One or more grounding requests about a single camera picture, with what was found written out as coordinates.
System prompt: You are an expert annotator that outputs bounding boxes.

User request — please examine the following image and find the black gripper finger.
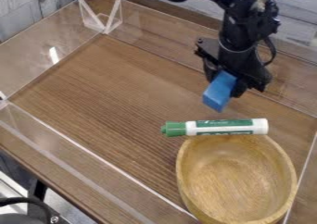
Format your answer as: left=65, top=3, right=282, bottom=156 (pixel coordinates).
left=204, top=57, right=223, bottom=82
left=231, top=78, right=252, bottom=98

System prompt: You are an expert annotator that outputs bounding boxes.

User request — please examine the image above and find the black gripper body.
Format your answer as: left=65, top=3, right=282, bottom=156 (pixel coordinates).
left=196, top=37, right=274, bottom=92

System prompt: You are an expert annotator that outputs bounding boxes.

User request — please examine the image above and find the blue foam block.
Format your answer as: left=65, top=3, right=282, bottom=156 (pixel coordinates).
left=203, top=70, right=237, bottom=112

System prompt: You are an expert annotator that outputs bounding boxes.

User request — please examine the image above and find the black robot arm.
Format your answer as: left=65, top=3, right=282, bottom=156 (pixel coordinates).
left=196, top=0, right=280, bottom=98

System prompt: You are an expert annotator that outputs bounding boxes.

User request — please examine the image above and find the brown wooden bowl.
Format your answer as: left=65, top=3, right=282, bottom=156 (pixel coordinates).
left=176, top=135, right=298, bottom=224

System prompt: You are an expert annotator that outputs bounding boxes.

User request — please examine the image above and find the green white dry-erase marker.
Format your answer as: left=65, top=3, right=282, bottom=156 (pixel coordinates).
left=161, top=118, right=269, bottom=137

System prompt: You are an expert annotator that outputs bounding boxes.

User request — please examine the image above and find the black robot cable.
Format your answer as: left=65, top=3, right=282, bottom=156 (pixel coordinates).
left=259, top=36, right=278, bottom=67

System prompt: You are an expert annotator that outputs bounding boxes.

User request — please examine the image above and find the clear acrylic corner bracket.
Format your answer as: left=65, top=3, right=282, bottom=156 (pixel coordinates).
left=78, top=0, right=124, bottom=35

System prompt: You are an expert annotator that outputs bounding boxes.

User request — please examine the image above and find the clear acrylic tray wall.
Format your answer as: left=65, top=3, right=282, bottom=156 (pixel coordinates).
left=0, top=92, right=199, bottom=224

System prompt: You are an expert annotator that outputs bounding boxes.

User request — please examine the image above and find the black cable lower left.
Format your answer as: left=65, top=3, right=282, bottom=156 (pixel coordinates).
left=0, top=197, right=55, bottom=224

